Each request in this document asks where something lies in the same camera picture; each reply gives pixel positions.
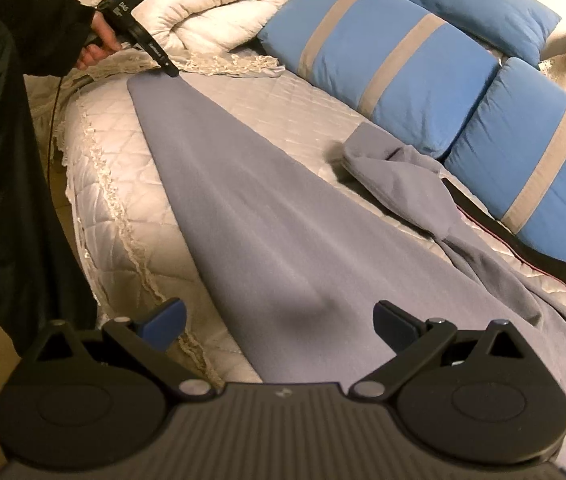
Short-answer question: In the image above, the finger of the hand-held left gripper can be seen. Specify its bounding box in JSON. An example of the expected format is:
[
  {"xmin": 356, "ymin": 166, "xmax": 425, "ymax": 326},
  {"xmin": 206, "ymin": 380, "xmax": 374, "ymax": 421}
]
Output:
[{"xmin": 159, "ymin": 55, "xmax": 182, "ymax": 81}]

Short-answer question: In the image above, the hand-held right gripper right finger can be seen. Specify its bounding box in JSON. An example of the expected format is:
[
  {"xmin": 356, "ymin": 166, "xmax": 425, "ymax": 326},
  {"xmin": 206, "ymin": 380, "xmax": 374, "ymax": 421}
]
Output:
[{"xmin": 348, "ymin": 301, "xmax": 531, "ymax": 403}]

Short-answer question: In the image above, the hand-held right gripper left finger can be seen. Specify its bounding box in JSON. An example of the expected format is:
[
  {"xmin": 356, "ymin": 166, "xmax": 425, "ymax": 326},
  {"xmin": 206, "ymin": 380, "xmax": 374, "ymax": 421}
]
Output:
[{"xmin": 27, "ymin": 297, "xmax": 216, "ymax": 402}]

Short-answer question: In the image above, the grey-blue fleece cloth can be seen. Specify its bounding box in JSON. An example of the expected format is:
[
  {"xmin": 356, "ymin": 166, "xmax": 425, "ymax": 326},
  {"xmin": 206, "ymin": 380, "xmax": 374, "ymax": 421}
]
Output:
[{"xmin": 127, "ymin": 72, "xmax": 566, "ymax": 480}]

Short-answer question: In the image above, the person's left hand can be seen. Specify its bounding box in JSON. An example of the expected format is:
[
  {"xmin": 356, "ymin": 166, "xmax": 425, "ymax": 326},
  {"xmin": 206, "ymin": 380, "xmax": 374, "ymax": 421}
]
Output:
[{"xmin": 75, "ymin": 8, "xmax": 124, "ymax": 71}]

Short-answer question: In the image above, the lace-trimmed grey sheet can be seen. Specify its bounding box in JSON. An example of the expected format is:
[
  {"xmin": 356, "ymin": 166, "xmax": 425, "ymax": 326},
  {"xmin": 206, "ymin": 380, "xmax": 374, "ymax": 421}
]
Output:
[{"xmin": 70, "ymin": 42, "xmax": 286, "ymax": 83}]

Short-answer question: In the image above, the rolled white duvet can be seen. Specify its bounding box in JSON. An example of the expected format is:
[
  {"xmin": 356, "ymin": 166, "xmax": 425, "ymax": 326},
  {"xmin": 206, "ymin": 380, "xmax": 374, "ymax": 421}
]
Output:
[{"xmin": 90, "ymin": 0, "xmax": 290, "ymax": 68}]

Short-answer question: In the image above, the quilted grey bedspread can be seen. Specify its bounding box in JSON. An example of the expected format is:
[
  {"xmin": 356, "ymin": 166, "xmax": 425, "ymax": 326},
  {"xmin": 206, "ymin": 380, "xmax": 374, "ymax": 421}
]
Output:
[{"xmin": 25, "ymin": 52, "xmax": 566, "ymax": 391}]

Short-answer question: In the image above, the blue cushion with grey stripes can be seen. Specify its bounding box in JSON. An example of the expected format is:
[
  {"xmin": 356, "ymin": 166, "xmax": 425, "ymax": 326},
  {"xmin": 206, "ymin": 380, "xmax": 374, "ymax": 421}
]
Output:
[
  {"xmin": 442, "ymin": 57, "xmax": 566, "ymax": 292},
  {"xmin": 257, "ymin": 0, "xmax": 501, "ymax": 159}
]

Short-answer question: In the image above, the person's black jacket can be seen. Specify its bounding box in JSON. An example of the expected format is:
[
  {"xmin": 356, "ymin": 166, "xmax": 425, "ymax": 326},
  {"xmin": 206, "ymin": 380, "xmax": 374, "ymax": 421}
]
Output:
[{"xmin": 0, "ymin": 17, "xmax": 98, "ymax": 388}]

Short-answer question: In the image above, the plain blue pillow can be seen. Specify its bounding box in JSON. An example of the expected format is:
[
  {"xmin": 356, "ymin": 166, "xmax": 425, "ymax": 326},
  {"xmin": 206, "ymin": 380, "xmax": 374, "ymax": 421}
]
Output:
[{"xmin": 347, "ymin": 0, "xmax": 562, "ymax": 69}]

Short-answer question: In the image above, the black cable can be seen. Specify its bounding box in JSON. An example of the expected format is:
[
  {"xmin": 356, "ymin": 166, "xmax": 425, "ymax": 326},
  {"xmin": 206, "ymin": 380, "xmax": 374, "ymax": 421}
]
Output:
[{"xmin": 46, "ymin": 67, "xmax": 66, "ymax": 223}]

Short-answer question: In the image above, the black strap with red edge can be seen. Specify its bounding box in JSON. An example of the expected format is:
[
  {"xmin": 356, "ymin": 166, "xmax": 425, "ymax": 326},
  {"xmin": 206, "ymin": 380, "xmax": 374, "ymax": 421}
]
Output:
[{"xmin": 440, "ymin": 177, "xmax": 566, "ymax": 335}]

